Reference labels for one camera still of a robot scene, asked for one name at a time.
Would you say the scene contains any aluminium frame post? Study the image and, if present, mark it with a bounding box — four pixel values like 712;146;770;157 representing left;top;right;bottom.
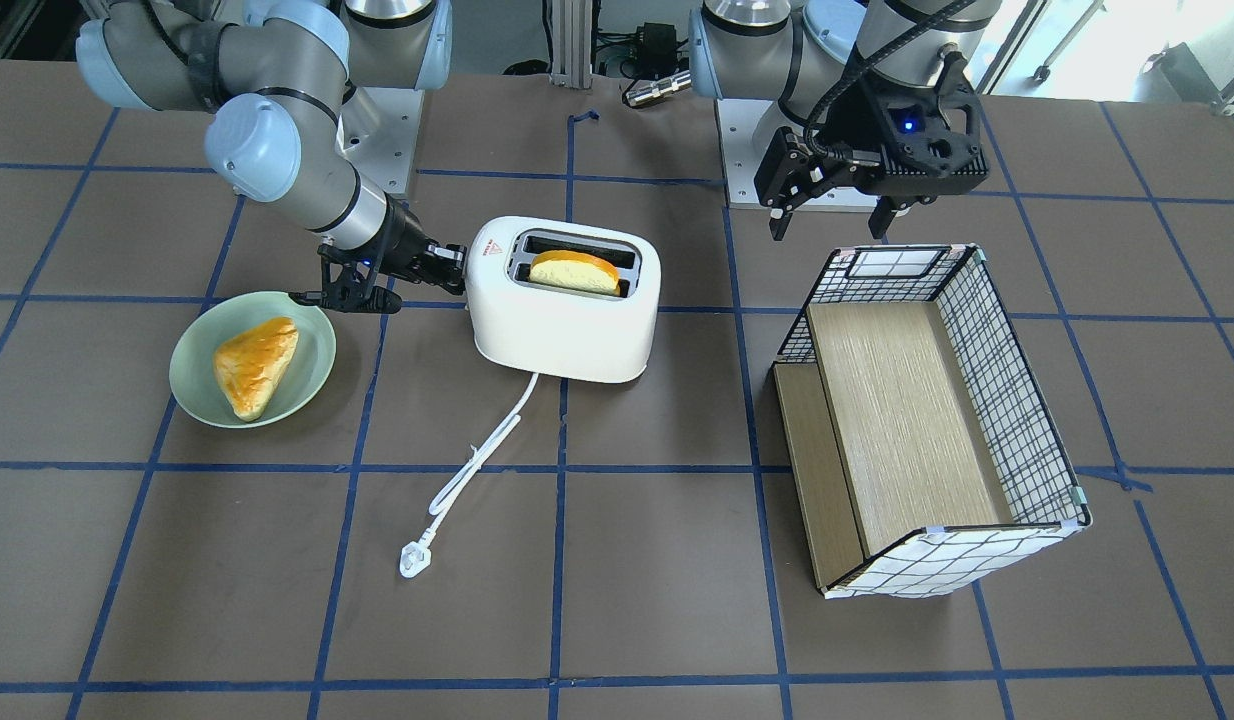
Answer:
543;0;597;91

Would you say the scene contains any wire basket rack with wood shelf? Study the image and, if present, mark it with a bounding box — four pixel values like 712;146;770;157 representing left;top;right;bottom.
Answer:
772;243;1092;600

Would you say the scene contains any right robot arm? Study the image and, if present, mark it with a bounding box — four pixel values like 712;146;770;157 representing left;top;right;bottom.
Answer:
77;1;466;314

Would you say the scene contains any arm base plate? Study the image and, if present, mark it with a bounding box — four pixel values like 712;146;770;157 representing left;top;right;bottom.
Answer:
714;98;884;212
338;86;426;199

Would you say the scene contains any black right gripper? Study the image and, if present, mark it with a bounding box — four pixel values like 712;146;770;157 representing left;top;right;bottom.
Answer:
317;200;469;301

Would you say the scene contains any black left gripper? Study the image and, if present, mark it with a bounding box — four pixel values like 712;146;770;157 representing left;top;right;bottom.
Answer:
754;61;986;242

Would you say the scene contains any white two-slot toaster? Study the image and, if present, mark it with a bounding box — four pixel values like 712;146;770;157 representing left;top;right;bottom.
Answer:
465;217;661;383

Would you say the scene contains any yellow toast slice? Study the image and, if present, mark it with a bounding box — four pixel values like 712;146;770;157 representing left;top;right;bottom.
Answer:
527;249;621;296

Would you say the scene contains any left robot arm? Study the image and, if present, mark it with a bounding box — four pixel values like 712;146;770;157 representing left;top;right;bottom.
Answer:
689;1;1001;240

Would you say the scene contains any orange triangular pastry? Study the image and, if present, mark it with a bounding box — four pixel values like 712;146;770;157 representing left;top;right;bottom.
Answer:
213;316;300;421

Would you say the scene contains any white power cord with plug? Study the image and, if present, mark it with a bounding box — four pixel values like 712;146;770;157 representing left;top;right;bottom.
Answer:
399;370;540;580

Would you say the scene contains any light green plate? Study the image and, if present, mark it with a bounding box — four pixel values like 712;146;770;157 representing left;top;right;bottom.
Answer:
169;291;337;429

